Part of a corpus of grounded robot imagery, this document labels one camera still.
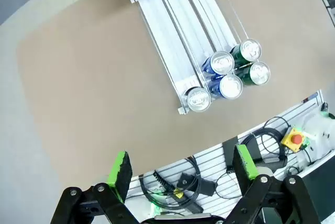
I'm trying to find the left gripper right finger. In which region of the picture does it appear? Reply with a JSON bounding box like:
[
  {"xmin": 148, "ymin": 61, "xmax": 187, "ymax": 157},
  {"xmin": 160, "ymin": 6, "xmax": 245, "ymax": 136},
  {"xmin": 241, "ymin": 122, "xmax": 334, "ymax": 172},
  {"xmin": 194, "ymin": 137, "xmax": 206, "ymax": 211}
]
[{"xmin": 225, "ymin": 144, "xmax": 321, "ymax": 224}]

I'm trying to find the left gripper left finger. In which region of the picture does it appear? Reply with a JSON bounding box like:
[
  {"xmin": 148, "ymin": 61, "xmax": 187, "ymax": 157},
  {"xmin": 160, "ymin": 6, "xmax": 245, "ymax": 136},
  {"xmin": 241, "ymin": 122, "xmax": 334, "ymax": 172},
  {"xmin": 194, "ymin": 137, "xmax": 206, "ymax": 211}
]
[{"xmin": 50, "ymin": 151, "xmax": 133, "ymax": 224}]

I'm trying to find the blue Pocari Sweat can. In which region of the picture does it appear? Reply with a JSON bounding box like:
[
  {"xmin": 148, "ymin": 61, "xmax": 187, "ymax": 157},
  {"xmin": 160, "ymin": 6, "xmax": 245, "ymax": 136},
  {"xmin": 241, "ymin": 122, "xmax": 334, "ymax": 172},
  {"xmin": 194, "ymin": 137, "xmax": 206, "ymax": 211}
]
[
  {"xmin": 200, "ymin": 50, "xmax": 235, "ymax": 76},
  {"xmin": 206, "ymin": 74, "xmax": 244, "ymax": 101}
]

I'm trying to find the yellow emergency stop button box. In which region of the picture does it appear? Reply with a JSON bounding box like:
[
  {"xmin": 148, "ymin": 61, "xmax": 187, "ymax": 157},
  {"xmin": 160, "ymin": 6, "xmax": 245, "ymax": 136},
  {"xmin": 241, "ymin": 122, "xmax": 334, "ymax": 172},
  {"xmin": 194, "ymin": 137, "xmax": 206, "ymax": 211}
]
[{"xmin": 281, "ymin": 127, "xmax": 307, "ymax": 153}]

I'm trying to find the black flat device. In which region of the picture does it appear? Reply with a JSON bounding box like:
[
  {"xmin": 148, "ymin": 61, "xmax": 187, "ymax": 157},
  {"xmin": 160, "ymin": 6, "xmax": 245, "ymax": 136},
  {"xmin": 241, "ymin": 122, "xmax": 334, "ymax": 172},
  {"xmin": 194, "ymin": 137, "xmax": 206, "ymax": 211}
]
[{"xmin": 222, "ymin": 137, "xmax": 262, "ymax": 162}]

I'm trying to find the black power adapter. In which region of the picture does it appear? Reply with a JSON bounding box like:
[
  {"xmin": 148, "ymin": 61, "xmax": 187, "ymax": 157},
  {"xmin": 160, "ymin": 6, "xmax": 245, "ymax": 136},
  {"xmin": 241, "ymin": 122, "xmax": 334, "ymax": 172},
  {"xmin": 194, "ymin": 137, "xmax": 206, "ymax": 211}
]
[{"xmin": 176, "ymin": 172, "xmax": 216, "ymax": 196}]

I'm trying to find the black Pepsi can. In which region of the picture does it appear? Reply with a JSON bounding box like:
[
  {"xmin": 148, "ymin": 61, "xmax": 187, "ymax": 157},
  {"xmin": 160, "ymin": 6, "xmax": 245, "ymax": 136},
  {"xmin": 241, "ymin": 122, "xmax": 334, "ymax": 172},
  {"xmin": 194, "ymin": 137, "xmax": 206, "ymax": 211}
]
[{"xmin": 185, "ymin": 87, "xmax": 212, "ymax": 113}]

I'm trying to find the green Chilsung cider can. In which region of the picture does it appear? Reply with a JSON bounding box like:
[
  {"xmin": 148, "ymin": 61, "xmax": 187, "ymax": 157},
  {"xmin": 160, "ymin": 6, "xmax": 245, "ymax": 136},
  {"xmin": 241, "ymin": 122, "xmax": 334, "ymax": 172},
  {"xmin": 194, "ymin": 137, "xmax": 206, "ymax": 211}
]
[
  {"xmin": 235, "ymin": 61, "xmax": 272, "ymax": 86},
  {"xmin": 229, "ymin": 38, "xmax": 263, "ymax": 64}
]

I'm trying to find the white can dispenser rack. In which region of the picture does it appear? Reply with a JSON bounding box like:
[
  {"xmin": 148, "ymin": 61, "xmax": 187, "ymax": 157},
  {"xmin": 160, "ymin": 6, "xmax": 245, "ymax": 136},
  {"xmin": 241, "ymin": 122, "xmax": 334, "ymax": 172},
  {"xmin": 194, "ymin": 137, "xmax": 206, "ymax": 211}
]
[{"xmin": 129, "ymin": 0, "xmax": 262, "ymax": 116}]

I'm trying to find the black cable with yellow tag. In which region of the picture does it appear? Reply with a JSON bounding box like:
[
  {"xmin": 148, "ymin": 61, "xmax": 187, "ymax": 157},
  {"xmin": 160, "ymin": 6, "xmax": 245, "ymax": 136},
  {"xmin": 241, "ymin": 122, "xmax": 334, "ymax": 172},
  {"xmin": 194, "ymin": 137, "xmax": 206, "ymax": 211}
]
[{"xmin": 138, "ymin": 155, "xmax": 205, "ymax": 213}]

